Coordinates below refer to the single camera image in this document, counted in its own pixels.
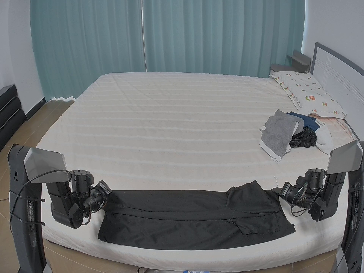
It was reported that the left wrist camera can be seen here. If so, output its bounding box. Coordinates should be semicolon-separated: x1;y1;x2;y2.
98;180;112;198

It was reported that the black garment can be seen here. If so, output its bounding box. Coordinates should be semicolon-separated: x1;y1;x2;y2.
289;127;317;148

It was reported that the black T-shirt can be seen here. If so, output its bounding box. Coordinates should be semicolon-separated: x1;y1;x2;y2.
98;180;296;250

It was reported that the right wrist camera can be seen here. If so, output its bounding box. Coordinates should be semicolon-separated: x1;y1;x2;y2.
279;182;292;199

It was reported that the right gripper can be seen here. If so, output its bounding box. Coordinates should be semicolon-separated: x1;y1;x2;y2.
286;186;306;207

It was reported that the grey garment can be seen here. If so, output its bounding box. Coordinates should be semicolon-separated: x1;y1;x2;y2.
259;109;306;163

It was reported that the grey bedside table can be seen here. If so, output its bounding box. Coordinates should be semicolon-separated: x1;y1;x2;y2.
270;49;311;74

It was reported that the black cable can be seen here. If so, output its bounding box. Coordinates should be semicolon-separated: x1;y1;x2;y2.
9;169;71;230

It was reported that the blue-green curtain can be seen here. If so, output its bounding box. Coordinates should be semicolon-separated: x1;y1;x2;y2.
30;0;147;101
141;0;305;77

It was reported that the black chest of drawers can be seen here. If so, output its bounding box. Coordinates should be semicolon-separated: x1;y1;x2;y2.
0;85;27;151

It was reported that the bed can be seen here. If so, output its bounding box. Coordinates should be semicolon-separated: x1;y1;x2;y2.
35;42;364;269

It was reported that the white garment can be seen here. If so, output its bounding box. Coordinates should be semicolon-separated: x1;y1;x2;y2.
314;120;333;154

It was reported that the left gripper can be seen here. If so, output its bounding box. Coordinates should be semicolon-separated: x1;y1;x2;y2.
89;187;108;211

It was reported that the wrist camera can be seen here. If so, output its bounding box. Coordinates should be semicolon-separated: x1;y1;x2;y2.
98;180;112;198
279;182;292;199

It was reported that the white printed pillow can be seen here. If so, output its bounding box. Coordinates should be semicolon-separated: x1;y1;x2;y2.
269;71;348;120

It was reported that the dark blue garment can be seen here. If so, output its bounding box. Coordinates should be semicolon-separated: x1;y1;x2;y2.
286;111;320;131

